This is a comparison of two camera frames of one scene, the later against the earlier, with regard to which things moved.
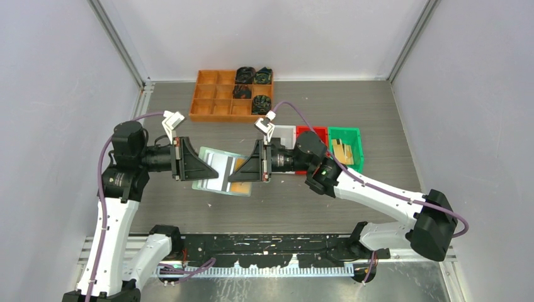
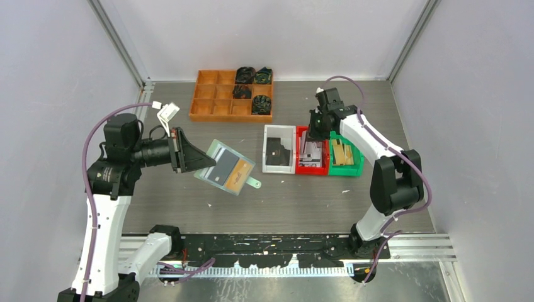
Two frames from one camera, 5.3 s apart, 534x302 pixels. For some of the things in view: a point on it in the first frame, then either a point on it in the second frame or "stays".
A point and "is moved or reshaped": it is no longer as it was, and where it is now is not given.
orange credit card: x=240 y=187 is moved or reshaped
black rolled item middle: x=242 y=91 stays
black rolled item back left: x=245 y=75 stays
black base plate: x=264 y=251 stays
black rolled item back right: x=263 y=76 stays
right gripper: x=258 y=167 → x=313 y=135
